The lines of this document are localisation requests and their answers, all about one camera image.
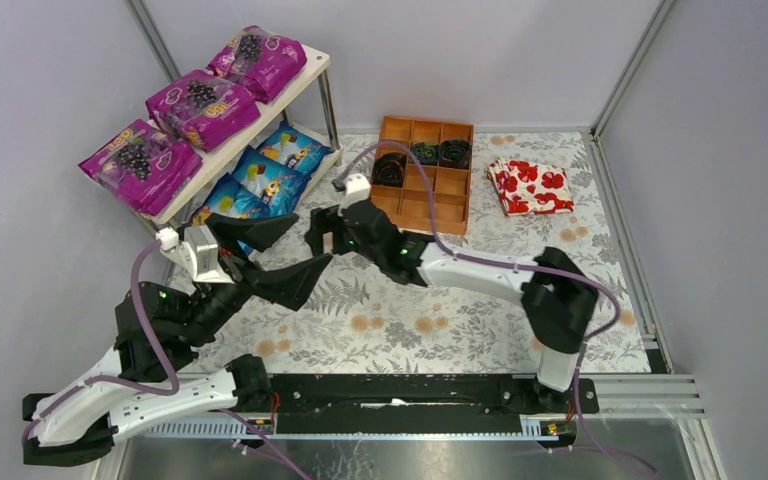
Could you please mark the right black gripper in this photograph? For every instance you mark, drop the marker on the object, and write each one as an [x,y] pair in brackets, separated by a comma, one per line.
[342,231]

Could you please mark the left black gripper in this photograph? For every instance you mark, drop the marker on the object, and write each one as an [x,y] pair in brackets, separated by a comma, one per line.
[238,266]

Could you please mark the blue candy bag underneath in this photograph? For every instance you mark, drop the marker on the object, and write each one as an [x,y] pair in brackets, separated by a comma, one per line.
[278,186]

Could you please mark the teal blue snack bag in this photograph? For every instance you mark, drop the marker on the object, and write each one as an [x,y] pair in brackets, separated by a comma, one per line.
[229,199]

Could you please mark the blue fruit candy bag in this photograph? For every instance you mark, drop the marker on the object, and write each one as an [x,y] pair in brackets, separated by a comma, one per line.
[294,149]

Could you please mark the purple grape candy bag front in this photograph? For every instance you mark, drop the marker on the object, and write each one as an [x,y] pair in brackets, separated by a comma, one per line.
[203,109]

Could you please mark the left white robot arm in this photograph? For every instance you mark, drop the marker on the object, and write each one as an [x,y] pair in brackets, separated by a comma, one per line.
[137,384]

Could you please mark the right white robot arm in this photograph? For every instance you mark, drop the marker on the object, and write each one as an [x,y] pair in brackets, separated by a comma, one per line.
[558,300]

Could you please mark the white two-tier shelf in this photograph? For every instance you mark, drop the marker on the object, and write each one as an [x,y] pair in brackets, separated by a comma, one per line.
[316,70]

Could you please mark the purple grape candy bag stack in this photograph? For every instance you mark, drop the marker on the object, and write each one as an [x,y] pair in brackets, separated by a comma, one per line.
[143,166]

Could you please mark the black rolled item left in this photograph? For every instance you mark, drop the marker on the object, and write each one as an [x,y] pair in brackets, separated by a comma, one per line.
[389,170]

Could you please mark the black rolled item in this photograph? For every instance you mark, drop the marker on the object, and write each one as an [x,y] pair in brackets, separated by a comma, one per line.
[455,154]
[389,170]

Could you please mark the orange wooden compartment tray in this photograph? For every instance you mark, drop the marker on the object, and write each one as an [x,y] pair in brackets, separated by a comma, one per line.
[431,196]

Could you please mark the dark green rolled item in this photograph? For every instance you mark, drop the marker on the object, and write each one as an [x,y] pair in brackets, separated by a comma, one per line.
[426,153]

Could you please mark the black rolled item right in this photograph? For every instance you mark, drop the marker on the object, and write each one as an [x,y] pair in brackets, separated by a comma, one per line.
[455,154]

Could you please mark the red floral folded cloth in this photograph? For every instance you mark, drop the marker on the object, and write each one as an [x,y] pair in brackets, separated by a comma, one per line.
[525,187]

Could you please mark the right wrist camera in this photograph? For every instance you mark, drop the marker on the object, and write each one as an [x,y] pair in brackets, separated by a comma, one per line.
[355,188]

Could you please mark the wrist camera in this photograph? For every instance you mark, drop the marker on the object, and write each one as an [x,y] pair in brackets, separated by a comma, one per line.
[196,250]
[355,188]

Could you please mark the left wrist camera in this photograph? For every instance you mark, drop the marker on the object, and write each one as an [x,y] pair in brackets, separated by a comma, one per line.
[196,250]

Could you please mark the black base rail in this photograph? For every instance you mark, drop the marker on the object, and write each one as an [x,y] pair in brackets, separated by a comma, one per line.
[386,404]

